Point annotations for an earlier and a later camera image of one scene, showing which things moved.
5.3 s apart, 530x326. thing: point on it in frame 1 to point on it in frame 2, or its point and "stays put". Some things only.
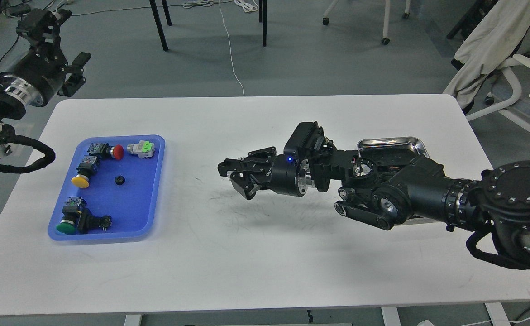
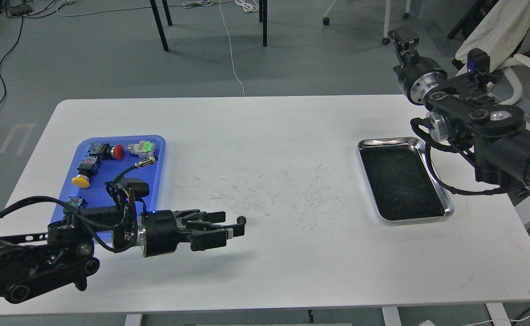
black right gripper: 289,175 to 417,76
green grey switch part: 144,149 stays put
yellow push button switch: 86,169 stays put
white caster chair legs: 385,40 stays put
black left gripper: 37,76 to 159,232
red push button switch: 105,151 stays put
